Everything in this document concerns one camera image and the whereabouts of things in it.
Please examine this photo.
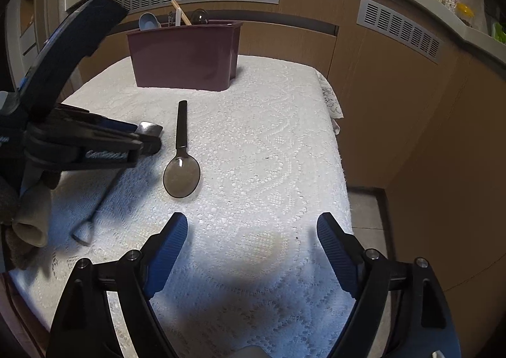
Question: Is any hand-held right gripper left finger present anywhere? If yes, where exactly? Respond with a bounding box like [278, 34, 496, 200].
[46, 213, 189, 358]

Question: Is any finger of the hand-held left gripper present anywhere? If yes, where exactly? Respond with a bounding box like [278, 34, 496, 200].
[26, 104, 163, 174]
[18, 0, 129, 106]

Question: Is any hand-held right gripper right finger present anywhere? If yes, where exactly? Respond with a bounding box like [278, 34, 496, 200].
[316, 213, 461, 358]

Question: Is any shovel-shaped metal spoon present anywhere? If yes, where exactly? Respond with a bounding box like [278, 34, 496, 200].
[71, 120, 164, 246]

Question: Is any light blue plastic spoon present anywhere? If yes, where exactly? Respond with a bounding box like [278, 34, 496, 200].
[138, 12, 162, 31]

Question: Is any black-handled spoon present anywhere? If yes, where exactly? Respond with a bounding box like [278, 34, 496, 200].
[163, 100, 201, 198]

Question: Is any maroon plastic container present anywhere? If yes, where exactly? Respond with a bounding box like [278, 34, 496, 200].
[126, 20, 243, 92]

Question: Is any white lace tablecloth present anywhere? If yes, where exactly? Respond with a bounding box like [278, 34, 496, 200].
[8, 54, 358, 358]

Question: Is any wooden cabinet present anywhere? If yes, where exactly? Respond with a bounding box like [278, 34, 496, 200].
[67, 0, 506, 299]

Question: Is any short grey vent grille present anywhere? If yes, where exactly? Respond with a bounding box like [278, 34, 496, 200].
[356, 0, 442, 64]

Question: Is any yellow jar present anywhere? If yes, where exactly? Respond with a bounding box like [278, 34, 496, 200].
[456, 3, 474, 28]

